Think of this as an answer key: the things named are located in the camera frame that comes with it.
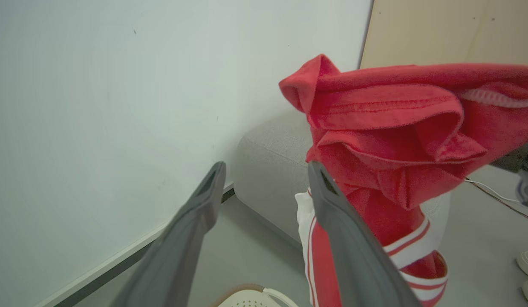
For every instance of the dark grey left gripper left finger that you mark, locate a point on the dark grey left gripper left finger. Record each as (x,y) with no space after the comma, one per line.
(174,256)

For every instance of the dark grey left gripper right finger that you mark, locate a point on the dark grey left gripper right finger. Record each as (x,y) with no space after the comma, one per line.
(357,264)

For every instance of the red and white garment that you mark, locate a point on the red and white garment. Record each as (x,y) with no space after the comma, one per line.
(396,128)

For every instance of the grey fabric sofa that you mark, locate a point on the grey fabric sofa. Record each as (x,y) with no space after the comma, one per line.
(268,170)

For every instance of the cream perforated laundry basket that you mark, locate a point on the cream perforated laundry basket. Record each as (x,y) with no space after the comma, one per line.
(246,300)

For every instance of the beige wooden board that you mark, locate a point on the beige wooden board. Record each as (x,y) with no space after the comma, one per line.
(438,30)

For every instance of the white black wall baseboard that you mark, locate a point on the white black wall baseboard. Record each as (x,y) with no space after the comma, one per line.
(119,262)

